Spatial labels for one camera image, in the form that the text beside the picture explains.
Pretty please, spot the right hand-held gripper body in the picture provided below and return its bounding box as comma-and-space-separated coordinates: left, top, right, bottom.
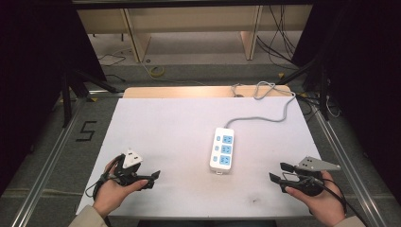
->
281, 155, 342, 198

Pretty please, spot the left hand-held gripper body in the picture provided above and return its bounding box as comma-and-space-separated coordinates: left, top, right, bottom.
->
108, 148, 152, 187

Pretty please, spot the white power strip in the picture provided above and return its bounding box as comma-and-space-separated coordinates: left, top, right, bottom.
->
209, 127, 235, 175

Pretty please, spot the person's right hand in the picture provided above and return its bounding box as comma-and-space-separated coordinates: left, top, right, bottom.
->
284, 169, 347, 227

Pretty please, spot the person's left hand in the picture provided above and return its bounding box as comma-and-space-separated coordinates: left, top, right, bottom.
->
92, 157, 149, 219

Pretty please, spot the white table sheet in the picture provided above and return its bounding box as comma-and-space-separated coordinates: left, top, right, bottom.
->
76, 96, 323, 219

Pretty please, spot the black metal stand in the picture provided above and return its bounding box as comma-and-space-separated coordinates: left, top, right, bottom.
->
59, 69, 118, 129
276, 56, 331, 122

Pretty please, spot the yellow tape roll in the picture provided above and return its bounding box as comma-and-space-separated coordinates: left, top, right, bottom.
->
148, 64, 166, 79

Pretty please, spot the black curtain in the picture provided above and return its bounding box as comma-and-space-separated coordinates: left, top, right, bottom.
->
290, 0, 401, 204
0, 0, 108, 197

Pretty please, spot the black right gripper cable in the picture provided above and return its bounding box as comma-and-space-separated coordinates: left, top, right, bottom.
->
310, 176, 369, 227

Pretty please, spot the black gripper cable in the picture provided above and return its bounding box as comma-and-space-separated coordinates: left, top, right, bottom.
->
84, 154, 125, 201
310, 176, 369, 227

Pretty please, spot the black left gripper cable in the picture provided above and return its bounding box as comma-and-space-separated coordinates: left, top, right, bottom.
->
84, 154, 125, 201

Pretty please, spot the aluminium rail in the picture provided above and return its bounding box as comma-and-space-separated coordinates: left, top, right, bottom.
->
297, 92, 390, 227
9, 90, 125, 227

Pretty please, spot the grey power strip cable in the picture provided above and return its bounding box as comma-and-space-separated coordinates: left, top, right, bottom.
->
224, 80, 298, 130

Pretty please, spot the thin black floor cable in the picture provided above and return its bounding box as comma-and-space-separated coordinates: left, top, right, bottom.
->
96, 52, 128, 83

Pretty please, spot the bundle of black cables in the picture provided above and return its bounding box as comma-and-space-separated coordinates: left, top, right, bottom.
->
255, 4, 301, 71

